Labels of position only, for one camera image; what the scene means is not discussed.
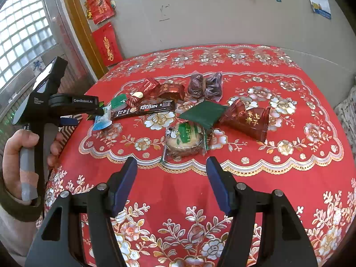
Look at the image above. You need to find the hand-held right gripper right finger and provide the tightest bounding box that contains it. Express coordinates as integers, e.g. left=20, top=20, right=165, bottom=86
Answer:
left=206, top=156, right=319, bottom=267

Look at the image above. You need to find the cake in green clear wrapper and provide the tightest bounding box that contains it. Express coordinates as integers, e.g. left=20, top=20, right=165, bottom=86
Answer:
left=161, top=121, right=214, bottom=163

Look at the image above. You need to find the small green packet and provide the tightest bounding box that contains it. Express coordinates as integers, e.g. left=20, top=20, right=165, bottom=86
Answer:
left=111, top=94, right=127, bottom=109

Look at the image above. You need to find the person's left forearm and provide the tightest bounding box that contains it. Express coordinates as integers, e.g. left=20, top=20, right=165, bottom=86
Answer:
left=0, top=172, right=48, bottom=266

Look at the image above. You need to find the small red gold candy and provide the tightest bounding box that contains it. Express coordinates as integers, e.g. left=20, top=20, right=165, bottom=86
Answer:
left=126, top=91, right=144, bottom=107

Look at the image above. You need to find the clear packet of dates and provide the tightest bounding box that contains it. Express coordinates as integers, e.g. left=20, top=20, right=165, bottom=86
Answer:
left=204, top=72, right=223, bottom=102
left=188, top=72, right=206, bottom=98

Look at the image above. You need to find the red foil snack packet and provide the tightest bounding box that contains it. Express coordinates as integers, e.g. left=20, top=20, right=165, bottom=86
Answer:
left=138, top=77, right=162, bottom=98
left=157, top=82, right=185, bottom=101

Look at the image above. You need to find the dark green square packet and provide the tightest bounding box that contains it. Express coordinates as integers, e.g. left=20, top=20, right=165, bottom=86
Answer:
left=179, top=101, right=229, bottom=130

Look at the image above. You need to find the glass block window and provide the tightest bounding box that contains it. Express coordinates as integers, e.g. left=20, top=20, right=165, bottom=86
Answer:
left=0, top=0, right=57, bottom=89

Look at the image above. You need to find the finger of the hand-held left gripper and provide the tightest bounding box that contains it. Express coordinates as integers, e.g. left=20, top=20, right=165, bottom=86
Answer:
left=67, top=106, right=105, bottom=116
left=59, top=115, right=83, bottom=127

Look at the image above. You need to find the person's left hand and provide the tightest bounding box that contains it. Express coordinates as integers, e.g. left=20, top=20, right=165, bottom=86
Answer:
left=1, top=129, right=65, bottom=201

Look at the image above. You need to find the dark coffee stick sachet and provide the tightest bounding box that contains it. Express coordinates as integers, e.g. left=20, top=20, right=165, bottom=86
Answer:
left=111, top=100, right=176, bottom=121

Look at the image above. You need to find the blue white candy packet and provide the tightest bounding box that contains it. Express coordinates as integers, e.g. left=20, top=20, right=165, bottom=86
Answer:
left=93, top=106, right=113, bottom=132

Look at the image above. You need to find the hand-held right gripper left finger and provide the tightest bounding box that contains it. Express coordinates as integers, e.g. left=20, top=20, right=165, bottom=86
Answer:
left=25, top=157, right=138, bottom=267

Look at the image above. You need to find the large red-brown snack packet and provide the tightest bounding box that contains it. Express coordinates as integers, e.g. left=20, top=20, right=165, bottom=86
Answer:
left=218, top=99, right=271, bottom=143

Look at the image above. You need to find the torn red paper decoration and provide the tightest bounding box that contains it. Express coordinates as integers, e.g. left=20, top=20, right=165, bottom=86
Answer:
left=85, top=0, right=116, bottom=25

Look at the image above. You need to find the red floral tablecloth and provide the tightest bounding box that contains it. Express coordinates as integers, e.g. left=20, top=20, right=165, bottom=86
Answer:
left=44, top=44, right=356, bottom=267

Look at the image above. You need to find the wooden door frame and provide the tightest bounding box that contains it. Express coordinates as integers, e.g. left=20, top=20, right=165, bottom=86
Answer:
left=57, top=0, right=109, bottom=80

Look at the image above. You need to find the floral cloth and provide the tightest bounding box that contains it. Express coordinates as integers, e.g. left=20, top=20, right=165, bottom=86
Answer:
left=334, top=85, right=356, bottom=156

